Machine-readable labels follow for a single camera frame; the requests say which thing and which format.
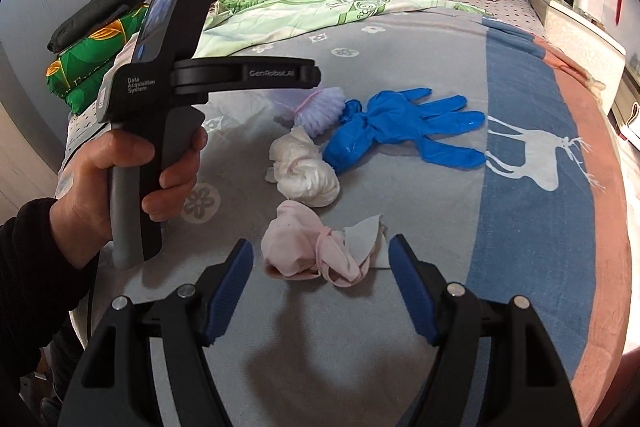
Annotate blue rubber glove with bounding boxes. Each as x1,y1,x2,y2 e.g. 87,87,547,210
322,87,487,176

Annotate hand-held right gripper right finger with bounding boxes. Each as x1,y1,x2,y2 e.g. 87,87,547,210
388,234,583,427

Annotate deer print striped quilt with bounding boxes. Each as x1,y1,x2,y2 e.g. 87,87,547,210
70,7,634,427

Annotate folded dark clothes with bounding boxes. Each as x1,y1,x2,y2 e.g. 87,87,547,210
47,0,151,53

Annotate person's left forearm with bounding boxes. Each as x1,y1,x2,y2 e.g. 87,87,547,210
0,197,103,427

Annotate folded green patterned blanket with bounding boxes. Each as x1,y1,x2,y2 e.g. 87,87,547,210
45,4,149,116

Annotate white nightstand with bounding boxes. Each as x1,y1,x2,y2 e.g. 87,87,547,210
529,0,627,118

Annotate pink knotted cloth bundle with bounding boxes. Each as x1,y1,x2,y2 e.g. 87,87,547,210
260,200,362,289

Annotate person's left hand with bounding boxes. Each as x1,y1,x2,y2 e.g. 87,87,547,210
50,125,209,271

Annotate white coffee table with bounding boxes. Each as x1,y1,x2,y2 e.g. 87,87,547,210
607,63,640,142

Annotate green floral blanket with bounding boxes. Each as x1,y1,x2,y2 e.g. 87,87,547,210
192,0,487,60

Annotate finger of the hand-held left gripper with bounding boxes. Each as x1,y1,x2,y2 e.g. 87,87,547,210
169,56,321,102

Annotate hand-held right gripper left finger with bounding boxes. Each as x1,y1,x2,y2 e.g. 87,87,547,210
59,238,254,427

